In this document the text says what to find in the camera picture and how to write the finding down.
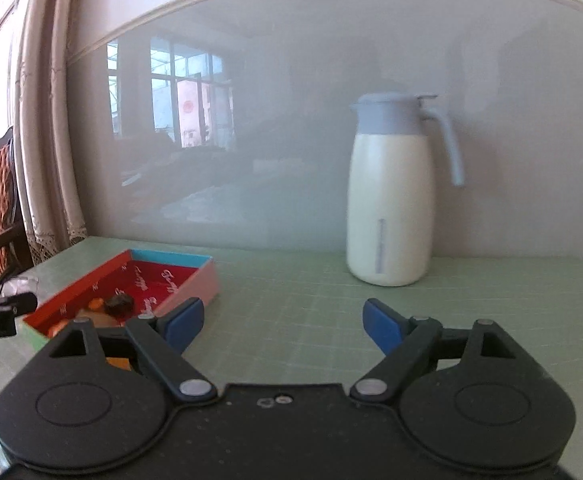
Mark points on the white thermos jug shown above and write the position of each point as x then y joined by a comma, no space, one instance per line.
389,200

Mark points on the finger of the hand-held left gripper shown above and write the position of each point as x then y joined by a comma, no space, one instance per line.
6,304

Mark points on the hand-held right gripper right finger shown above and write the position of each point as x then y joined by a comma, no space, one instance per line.
381,325

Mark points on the green grid mat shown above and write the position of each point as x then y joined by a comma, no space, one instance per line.
296,300

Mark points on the tangerine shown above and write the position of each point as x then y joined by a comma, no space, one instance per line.
96,303

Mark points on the colourful cardboard box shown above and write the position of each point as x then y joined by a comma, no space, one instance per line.
171,275

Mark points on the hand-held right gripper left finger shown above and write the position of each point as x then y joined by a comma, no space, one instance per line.
184,322

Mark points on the carrot piece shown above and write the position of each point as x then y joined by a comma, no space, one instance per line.
56,329

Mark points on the dark round wrinkled fruit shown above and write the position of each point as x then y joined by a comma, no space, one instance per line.
119,306

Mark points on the beige curtain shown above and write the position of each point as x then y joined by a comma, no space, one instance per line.
46,110

